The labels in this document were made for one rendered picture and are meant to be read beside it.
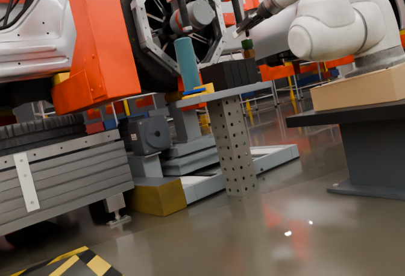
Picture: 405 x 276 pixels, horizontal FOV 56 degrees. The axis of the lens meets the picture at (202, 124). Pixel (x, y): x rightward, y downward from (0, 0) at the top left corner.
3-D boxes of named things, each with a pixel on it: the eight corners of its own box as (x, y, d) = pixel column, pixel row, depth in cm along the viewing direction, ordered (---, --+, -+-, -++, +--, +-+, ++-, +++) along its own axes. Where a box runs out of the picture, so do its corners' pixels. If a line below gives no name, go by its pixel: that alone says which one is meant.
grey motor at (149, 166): (142, 175, 226) (128, 117, 224) (183, 175, 193) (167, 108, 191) (114, 184, 215) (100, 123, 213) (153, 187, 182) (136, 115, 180)
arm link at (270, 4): (268, -12, 157) (258, -3, 161) (278, 8, 155) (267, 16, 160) (281, -10, 163) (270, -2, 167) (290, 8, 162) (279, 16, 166)
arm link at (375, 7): (413, 41, 126) (396, -24, 125) (375, 52, 119) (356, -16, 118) (374, 52, 141) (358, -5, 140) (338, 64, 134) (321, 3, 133)
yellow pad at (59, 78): (76, 84, 216) (75, 75, 216) (86, 79, 205) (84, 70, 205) (52, 87, 207) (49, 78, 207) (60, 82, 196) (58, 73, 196)
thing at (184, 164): (210, 153, 248) (207, 139, 247) (250, 151, 220) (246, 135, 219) (145, 176, 217) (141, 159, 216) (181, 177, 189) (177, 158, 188)
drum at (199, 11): (191, 37, 207) (186, 11, 206) (217, 25, 190) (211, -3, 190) (171, 38, 198) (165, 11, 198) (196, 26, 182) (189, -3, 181)
